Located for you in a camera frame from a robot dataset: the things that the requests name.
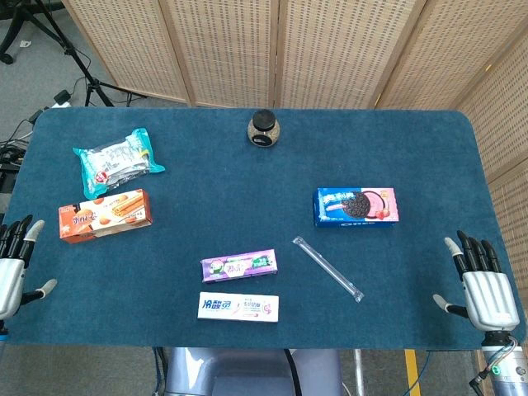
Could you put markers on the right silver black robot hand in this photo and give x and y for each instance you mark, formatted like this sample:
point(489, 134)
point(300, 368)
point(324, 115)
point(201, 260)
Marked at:
point(491, 297)

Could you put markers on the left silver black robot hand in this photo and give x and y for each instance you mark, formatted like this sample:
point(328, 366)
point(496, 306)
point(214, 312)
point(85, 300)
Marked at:
point(10, 276)

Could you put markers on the orange biscuit box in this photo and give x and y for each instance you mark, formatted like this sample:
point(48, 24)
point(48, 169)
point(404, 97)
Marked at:
point(105, 214)

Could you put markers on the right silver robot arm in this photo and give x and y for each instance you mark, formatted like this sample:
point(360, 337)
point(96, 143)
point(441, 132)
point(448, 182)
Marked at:
point(505, 367)

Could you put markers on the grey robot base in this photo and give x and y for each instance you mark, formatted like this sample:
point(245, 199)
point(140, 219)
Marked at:
point(247, 371)

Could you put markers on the teal silver snack packet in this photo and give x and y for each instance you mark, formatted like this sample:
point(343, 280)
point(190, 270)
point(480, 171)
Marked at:
point(117, 161)

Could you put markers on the blue pink Oreo box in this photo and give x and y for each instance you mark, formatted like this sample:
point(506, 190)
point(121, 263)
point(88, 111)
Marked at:
point(354, 206)

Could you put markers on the white pink toothpaste box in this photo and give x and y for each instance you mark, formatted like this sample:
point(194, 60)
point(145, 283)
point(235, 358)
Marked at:
point(237, 307)

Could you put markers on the purple toothpaste box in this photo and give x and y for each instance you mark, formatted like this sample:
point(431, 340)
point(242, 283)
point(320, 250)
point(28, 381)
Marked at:
point(239, 266)

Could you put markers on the clear wrapped straw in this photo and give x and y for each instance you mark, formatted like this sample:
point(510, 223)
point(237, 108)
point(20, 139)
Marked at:
point(328, 268)

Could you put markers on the black tripod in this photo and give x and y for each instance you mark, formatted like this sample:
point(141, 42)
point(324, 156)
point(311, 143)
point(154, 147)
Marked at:
point(78, 62)

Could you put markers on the blue table mat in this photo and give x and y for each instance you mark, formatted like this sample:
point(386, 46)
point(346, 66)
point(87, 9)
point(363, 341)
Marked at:
point(231, 185)

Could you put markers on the black office chair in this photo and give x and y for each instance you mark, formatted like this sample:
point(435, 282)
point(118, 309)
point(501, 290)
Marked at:
point(14, 24)

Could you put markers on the glass jar with black lid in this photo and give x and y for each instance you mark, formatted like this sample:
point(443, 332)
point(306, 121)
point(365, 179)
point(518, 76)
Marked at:
point(264, 130)

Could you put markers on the wicker folding screen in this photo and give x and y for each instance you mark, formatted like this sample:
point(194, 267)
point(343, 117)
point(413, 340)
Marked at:
point(330, 49)

